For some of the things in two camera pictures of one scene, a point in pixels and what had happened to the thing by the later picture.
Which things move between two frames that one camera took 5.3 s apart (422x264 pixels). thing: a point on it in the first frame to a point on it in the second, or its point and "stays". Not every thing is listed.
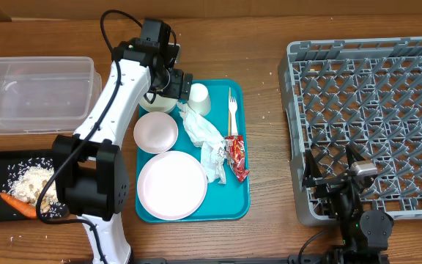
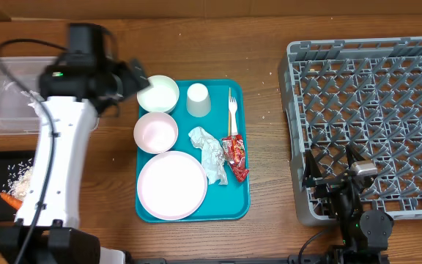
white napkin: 205,136 to 36,99
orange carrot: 26,208 stays
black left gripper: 178,89 to 133,84
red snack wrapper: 235,152 stays
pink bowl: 155,132 stays
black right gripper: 313,178 stays
